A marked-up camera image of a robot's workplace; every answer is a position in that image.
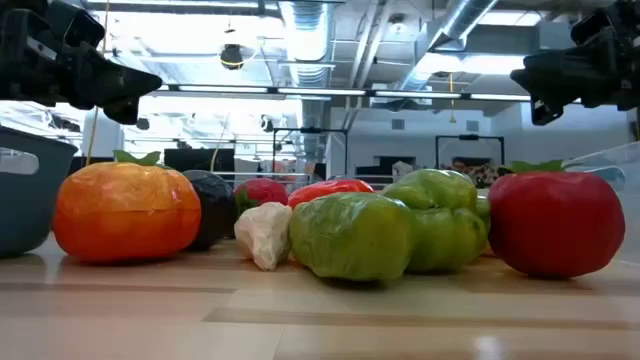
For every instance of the green bell pepper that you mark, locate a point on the green bell pepper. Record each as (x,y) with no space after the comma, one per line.
(350,235)

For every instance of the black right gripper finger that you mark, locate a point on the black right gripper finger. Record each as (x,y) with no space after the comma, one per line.
(542,112)
(555,75)

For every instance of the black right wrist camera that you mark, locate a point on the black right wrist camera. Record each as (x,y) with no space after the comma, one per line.
(592,27)

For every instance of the red tomato with green leaves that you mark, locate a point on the red tomato with green leaves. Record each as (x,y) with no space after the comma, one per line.
(555,225)

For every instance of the long ceiling light bar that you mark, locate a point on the long ceiling light bar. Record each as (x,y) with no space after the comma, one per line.
(320,91)

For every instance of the orange red mango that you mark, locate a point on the orange red mango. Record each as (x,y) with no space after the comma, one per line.
(330,189)

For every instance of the large orange tomato toy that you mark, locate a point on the large orange tomato toy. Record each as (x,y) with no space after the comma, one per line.
(125,210)

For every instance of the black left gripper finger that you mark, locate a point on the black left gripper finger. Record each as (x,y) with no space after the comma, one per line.
(122,112)
(120,80)

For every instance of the teal plastic basket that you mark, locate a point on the teal plastic basket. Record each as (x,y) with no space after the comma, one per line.
(30,210)

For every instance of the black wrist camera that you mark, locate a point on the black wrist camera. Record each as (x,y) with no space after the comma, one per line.
(80,27)
(592,27)

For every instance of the dark purple plum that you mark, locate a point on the dark purple plum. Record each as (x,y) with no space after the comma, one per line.
(215,210)

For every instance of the corrugated silver ventilation duct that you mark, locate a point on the corrugated silver ventilation duct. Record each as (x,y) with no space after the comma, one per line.
(307,30)

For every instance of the black screen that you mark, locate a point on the black screen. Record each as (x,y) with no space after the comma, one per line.
(200,159)

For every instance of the black dome ceiling camera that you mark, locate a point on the black dome ceiling camera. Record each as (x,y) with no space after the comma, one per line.
(231,56)

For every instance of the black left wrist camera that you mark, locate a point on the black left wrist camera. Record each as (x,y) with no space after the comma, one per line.
(80,27)

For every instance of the frosted clear plastic bin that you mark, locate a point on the frosted clear plastic bin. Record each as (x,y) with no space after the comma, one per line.
(631,210)

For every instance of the small white garlic bulb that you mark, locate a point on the small white garlic bulb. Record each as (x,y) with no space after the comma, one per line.
(262,235)

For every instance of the smooth silver ventilation duct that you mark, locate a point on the smooth silver ventilation duct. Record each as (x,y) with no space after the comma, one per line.
(460,20)

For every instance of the spotted cloth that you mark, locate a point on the spotted cloth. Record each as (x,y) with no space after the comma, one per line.
(475,175)

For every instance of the black metal frame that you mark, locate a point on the black metal frame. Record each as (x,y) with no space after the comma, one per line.
(470,136)

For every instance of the red strawberry with green top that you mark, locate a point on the red strawberry with green top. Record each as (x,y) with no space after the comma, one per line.
(265,192)

